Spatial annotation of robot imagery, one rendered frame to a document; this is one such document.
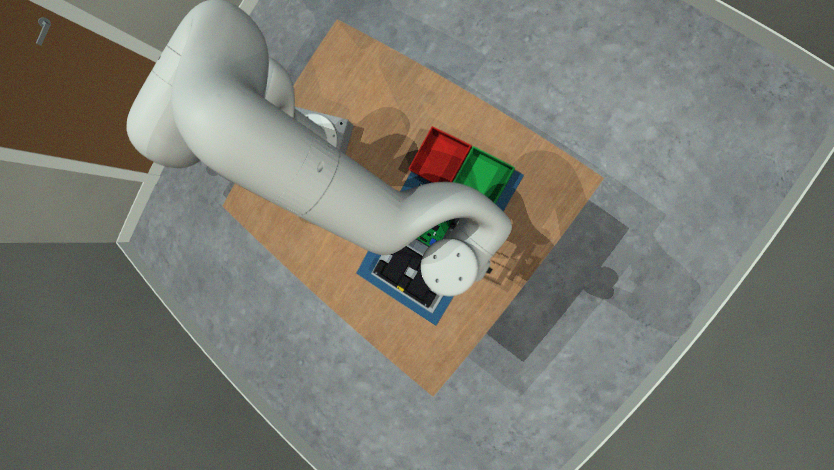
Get red open-top bin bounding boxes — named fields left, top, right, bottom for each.
left=409, top=126, right=472, bottom=183

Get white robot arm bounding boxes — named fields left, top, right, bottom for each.
left=127, top=0, right=512, bottom=296

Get green bin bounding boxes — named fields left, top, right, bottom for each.
left=453, top=146, right=515, bottom=204

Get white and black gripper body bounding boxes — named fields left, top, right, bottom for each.
left=476, top=260, right=491, bottom=281

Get green circuit board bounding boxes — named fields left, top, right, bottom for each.
left=416, top=219, right=453, bottom=246

